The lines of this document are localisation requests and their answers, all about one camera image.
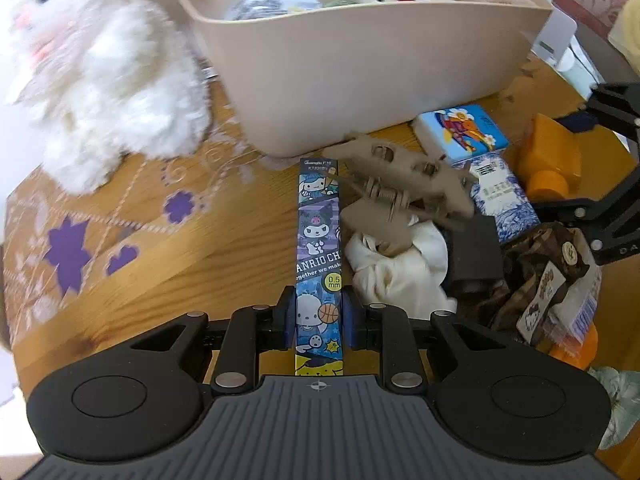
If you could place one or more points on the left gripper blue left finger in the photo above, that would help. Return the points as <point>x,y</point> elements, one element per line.
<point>286,318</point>

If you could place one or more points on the orange plastic bottle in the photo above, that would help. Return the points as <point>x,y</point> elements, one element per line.
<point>549,161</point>

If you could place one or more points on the blue white tissue pack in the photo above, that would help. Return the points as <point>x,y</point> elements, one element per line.
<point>498,194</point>

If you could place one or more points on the green scrunchie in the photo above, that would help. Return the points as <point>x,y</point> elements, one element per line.
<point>623,388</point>

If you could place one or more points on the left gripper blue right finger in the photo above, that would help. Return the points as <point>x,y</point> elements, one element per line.
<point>351,311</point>

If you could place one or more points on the beige plastic storage bin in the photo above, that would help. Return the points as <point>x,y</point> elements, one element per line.
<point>303,81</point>

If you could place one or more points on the blue cartoon tissue pack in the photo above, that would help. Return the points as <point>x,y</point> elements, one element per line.
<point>460,133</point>

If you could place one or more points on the taupe hair claw clip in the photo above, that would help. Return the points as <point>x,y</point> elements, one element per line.
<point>399,189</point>

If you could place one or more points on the yellow plush blanket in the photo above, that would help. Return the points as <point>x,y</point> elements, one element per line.
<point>625,34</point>

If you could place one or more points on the white phone stand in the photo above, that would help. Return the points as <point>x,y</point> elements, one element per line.
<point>553,43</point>

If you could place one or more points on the clear cracker pack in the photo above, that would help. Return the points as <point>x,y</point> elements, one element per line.
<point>568,322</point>

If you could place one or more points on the brown plaid scrunchie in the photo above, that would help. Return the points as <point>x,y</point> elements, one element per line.
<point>539,268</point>

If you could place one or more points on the white plush lamb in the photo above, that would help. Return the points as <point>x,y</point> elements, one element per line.
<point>111,78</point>

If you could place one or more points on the black small box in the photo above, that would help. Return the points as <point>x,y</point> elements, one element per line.
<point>474,258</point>

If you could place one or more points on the cream scrunchie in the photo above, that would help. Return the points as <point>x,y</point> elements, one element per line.
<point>406,276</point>

